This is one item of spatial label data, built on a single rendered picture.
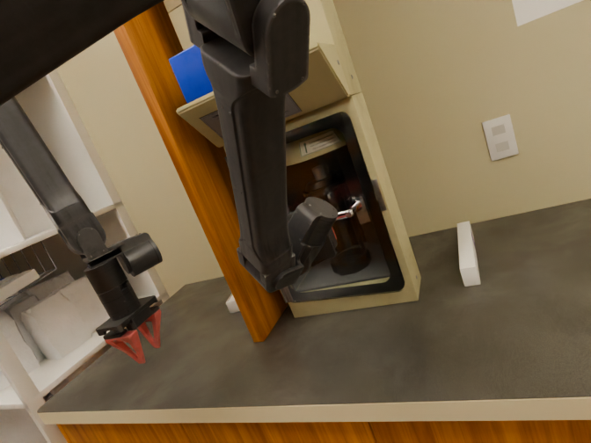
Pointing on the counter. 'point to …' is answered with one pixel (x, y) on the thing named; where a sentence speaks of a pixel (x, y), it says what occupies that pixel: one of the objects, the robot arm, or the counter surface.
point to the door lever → (350, 210)
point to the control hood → (308, 98)
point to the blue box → (191, 74)
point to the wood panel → (195, 162)
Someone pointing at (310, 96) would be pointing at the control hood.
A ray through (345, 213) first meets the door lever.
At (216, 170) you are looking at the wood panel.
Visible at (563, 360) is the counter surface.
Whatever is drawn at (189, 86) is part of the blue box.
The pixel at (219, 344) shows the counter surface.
